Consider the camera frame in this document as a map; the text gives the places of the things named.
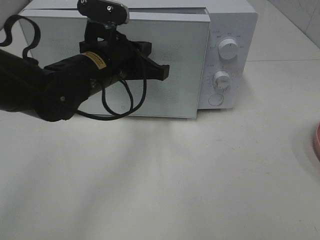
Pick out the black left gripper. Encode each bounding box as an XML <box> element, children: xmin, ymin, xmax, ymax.
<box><xmin>79</xmin><ymin>21</ymin><xmax>170</xmax><ymax>81</ymax></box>

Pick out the white microwave door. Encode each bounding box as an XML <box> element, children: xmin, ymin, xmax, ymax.
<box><xmin>21</xmin><ymin>9</ymin><xmax>210</xmax><ymax>118</ymax></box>

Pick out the white timer knob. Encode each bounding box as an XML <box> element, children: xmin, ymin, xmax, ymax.
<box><xmin>212</xmin><ymin>71</ymin><xmax>231</xmax><ymax>90</ymax></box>

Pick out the pink plate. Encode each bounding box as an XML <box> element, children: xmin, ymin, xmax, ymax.
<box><xmin>313</xmin><ymin>123</ymin><xmax>320</xmax><ymax>160</ymax></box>

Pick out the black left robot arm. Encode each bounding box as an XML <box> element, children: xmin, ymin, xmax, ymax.
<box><xmin>0</xmin><ymin>20</ymin><xmax>170</xmax><ymax>122</ymax></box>

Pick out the white microwave oven body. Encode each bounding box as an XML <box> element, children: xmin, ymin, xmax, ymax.
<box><xmin>21</xmin><ymin>0</ymin><xmax>258</xmax><ymax>110</ymax></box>

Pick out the upper white power knob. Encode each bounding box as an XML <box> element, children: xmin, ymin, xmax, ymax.
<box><xmin>218</xmin><ymin>37</ymin><xmax>239</xmax><ymax>60</ymax></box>

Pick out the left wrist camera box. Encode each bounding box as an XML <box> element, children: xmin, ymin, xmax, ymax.
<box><xmin>77</xmin><ymin>0</ymin><xmax>130</xmax><ymax>26</ymax></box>

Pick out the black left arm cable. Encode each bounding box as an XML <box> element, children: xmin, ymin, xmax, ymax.
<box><xmin>0</xmin><ymin>14</ymin><xmax>148</xmax><ymax>121</ymax></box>

